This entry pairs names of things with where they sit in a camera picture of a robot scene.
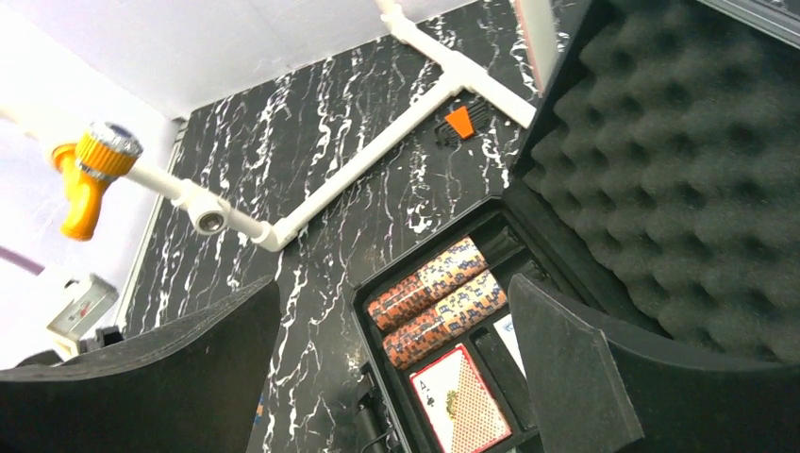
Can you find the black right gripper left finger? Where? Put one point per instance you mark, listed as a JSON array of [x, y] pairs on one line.
[[191, 385]]

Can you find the orange black small clip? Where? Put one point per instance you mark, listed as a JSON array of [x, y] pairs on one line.
[[462, 124]]

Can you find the red playing card deck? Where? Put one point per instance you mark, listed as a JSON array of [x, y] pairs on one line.
[[458, 404]]

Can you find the white pvc pipe frame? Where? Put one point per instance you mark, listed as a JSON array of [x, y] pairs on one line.
[[146, 63]]

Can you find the lower orange chip row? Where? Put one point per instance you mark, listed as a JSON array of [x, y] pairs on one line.
[[448, 318]]

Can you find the blue playing card deck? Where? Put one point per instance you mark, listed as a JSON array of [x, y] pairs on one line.
[[506, 332]]

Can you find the upper orange chip row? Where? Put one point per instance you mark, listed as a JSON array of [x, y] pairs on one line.
[[433, 281]]

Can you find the orange chip row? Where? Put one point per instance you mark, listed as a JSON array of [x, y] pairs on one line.
[[448, 318], [433, 281]]

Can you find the black plastic poker case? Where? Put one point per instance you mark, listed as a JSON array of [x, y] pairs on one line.
[[658, 183]]

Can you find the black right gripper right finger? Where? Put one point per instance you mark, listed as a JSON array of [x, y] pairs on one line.
[[599, 384]]

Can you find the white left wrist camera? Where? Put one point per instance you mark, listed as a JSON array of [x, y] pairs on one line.
[[88, 299]]

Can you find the orange faucet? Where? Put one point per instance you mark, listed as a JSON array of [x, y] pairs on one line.
[[104, 152]]

